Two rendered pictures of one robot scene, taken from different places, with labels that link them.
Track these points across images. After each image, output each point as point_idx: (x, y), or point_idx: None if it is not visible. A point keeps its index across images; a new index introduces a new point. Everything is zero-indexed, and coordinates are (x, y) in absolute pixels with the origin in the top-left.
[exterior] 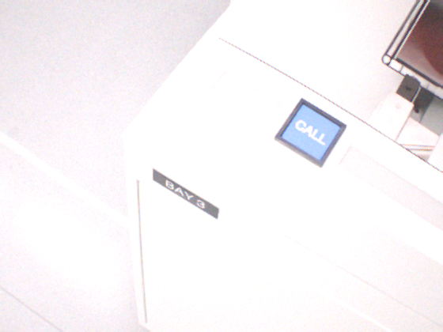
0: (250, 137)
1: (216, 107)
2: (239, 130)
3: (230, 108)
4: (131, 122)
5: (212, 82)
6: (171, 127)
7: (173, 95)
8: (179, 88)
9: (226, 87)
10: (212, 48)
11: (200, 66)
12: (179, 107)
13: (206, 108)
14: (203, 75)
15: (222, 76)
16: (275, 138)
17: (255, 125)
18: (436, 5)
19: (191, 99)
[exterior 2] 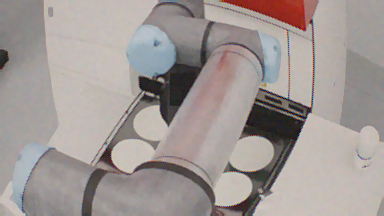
0: (19, 215)
1: (10, 204)
2: (16, 212)
3: (14, 205)
4: (6, 214)
5: (9, 196)
6: (6, 212)
7: (0, 199)
8: (1, 197)
9: (13, 198)
10: (9, 184)
11: (6, 190)
12: (2, 203)
13: (8, 204)
14: (7, 193)
15: (12, 194)
16: (25, 215)
17: (20, 211)
18: (101, 163)
19: (4, 201)
